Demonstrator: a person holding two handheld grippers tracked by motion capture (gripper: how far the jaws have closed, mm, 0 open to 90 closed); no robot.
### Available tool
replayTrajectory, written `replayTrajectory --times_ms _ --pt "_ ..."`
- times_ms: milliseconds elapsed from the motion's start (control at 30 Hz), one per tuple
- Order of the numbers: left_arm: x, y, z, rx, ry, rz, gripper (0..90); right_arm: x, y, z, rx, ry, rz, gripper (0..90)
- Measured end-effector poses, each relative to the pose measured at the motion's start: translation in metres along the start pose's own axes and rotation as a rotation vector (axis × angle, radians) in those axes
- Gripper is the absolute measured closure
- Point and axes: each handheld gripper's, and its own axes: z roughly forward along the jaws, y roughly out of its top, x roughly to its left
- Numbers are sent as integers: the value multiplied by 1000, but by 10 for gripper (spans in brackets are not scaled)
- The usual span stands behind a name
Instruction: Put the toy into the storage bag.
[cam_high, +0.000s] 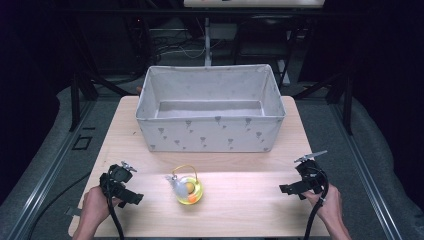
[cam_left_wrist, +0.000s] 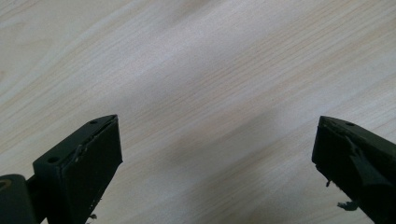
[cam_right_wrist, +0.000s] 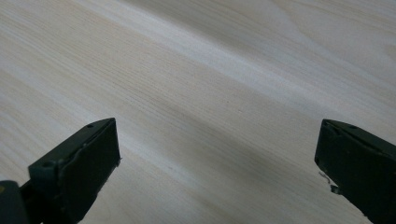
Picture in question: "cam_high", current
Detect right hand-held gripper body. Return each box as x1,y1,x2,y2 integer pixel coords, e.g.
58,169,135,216
293,149,329,198

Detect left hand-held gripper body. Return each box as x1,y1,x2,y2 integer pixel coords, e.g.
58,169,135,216
99,160,138,201

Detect yellow clear toy with feather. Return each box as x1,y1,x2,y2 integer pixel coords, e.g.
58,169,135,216
165,164,205,206

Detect grey printed fabric storage box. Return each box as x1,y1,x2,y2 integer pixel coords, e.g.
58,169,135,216
135,63,287,154

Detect person's left hand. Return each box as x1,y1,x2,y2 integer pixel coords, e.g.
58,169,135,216
81,185,124,232

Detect person's right hand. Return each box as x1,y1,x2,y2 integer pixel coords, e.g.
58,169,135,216
301,183,343,225

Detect grey tape strip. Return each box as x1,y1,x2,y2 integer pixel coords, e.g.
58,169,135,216
64,206,83,217

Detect black metal stand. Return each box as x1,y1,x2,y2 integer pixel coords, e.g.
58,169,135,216
68,63,134,133
293,66,355,136

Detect black chair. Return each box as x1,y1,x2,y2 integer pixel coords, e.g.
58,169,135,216
232,14,296,88

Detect black horizontal metal bar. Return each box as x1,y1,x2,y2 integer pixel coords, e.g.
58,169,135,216
64,7,338,18

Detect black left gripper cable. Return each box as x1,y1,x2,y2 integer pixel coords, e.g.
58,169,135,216
105,173,126,240

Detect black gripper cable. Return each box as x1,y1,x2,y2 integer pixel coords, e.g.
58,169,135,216
105,173,126,240
302,168,330,240

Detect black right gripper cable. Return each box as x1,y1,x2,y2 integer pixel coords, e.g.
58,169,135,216
302,168,330,240

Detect aluminium floor rail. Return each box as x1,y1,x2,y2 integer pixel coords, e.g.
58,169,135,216
328,101,404,240
6,99,98,240

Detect black floor cable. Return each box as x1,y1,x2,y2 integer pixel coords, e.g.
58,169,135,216
27,171,93,240

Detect tangle of floor cables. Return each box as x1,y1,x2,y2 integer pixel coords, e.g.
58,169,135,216
149,31,214,60

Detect white metal post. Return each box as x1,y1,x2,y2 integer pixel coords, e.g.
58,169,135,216
203,17,213,67

